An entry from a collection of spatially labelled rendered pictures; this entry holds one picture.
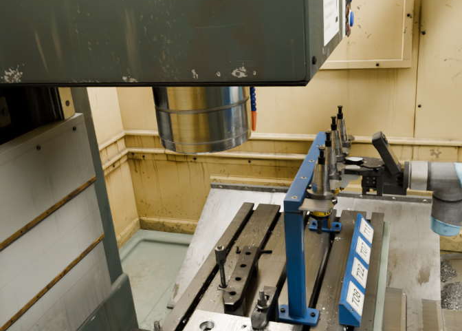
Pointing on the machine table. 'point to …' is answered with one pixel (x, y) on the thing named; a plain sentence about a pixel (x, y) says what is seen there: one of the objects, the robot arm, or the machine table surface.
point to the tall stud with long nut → (221, 264)
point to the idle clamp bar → (234, 303)
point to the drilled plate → (227, 323)
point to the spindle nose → (202, 118)
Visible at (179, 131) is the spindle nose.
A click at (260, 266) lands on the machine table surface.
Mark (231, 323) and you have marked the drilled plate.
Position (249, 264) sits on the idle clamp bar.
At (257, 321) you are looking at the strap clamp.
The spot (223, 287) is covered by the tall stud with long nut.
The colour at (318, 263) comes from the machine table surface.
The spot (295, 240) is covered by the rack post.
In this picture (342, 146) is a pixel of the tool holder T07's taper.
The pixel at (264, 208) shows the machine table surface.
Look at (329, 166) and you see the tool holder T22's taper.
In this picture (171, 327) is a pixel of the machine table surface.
